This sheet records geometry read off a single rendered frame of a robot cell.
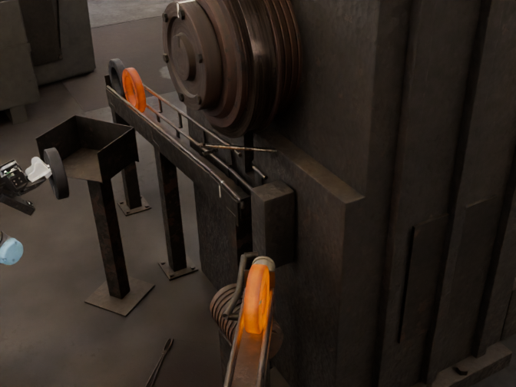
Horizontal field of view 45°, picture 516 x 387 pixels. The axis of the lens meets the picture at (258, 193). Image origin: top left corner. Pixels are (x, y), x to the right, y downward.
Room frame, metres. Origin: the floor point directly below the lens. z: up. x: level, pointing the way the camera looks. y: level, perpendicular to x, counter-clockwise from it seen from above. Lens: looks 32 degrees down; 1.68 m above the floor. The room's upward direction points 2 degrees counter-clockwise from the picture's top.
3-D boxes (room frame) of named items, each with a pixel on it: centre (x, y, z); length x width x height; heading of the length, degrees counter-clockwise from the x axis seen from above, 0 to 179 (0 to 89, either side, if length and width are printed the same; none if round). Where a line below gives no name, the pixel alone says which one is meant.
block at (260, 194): (1.42, -0.04, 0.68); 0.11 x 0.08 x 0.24; 118
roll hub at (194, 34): (1.57, 0.17, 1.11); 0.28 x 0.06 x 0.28; 28
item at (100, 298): (1.95, 0.59, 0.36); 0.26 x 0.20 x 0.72; 63
